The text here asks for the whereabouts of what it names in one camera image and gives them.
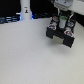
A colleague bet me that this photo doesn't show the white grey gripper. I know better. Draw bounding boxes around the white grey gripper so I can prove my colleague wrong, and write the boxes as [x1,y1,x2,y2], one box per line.
[54,0,84,31]

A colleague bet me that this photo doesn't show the white kcup with green lid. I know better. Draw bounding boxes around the white kcup with green lid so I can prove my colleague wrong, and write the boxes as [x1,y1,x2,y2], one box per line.
[59,16,66,28]

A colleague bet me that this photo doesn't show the black kcup holder drawer box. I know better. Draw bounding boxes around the black kcup holder drawer box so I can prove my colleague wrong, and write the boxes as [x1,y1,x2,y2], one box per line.
[46,15,76,47]

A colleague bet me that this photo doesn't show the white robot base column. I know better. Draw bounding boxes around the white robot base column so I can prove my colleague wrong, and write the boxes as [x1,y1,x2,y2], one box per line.
[20,0,32,20]

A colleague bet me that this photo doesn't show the kcup pod in drawer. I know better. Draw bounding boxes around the kcup pod in drawer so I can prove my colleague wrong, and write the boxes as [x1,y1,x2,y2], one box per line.
[48,24,56,30]
[64,30,72,36]
[68,22,74,27]

